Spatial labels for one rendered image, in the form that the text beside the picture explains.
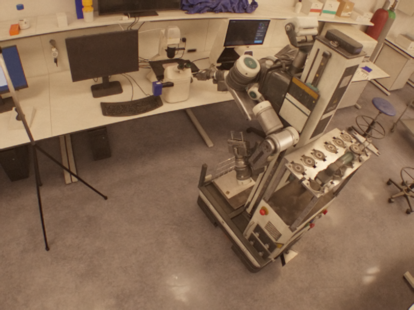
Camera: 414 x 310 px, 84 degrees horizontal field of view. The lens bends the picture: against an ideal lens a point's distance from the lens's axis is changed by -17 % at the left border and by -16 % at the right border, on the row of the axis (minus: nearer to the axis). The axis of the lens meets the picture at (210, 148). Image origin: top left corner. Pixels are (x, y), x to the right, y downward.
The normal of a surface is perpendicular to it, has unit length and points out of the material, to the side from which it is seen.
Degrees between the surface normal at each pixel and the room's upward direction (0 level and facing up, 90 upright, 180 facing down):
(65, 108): 0
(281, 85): 90
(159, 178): 0
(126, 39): 86
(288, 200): 0
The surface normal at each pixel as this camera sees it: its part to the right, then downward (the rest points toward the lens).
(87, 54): 0.45, 0.65
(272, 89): -0.50, 0.57
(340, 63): -0.80, 0.33
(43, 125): 0.15, -0.68
